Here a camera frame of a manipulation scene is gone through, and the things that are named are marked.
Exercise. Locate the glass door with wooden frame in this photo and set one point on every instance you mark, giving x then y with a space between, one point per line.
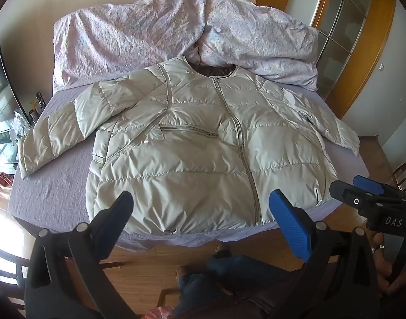
347 30

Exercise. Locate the yellow item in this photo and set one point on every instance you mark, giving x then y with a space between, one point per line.
32 107

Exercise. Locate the floral pink duvet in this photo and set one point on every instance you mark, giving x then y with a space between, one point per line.
176 33

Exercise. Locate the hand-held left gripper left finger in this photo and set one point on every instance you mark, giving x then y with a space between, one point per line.
120 213

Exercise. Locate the bed with purple sheet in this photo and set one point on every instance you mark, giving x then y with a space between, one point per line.
47 186

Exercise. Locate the person's legs in jeans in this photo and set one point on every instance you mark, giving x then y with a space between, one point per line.
223 279

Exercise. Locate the beige puffer jacket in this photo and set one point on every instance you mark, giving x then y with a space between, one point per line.
189 146

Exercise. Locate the dark wooden chair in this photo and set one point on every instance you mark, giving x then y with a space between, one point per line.
7 265

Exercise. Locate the clear plastic bag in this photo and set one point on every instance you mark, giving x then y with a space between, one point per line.
20 124

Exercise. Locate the dark bottles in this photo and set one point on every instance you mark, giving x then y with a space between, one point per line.
39 101

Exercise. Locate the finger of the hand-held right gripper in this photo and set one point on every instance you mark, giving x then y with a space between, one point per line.
367 183
342 191

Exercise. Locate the person's right hand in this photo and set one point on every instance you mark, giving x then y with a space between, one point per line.
385 265

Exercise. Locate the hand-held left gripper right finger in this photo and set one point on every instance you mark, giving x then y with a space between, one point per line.
289 226

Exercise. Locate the brown shoe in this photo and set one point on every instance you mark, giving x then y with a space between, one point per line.
182 274
223 249

